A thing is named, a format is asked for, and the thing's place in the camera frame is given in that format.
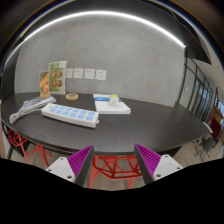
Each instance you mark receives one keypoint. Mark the white wall socket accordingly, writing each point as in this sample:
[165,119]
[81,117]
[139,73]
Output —
[69,73]
[78,73]
[89,74]
[101,75]

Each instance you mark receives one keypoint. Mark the green menu sign stand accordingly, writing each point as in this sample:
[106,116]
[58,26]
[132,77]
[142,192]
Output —
[57,78]

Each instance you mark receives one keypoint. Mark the dark-framed glass partition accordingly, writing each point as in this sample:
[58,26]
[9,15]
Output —
[196,90]

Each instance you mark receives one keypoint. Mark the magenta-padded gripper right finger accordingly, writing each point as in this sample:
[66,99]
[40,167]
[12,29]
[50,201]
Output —
[168,165]

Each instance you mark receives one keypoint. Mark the beige tape roll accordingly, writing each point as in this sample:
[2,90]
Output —
[71,97]

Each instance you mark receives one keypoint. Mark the black chair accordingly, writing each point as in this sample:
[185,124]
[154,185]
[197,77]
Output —
[208,145]

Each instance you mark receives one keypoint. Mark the white and blue booklet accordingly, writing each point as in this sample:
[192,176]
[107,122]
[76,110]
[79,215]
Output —
[113,109]

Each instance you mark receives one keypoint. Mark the curved ceiling light strip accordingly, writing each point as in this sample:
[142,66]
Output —
[100,13]

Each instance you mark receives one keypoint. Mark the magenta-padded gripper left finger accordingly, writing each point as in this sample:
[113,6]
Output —
[60,166]

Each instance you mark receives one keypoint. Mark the red metal frame chair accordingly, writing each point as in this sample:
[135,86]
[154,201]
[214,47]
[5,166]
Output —
[15,137]
[113,165]

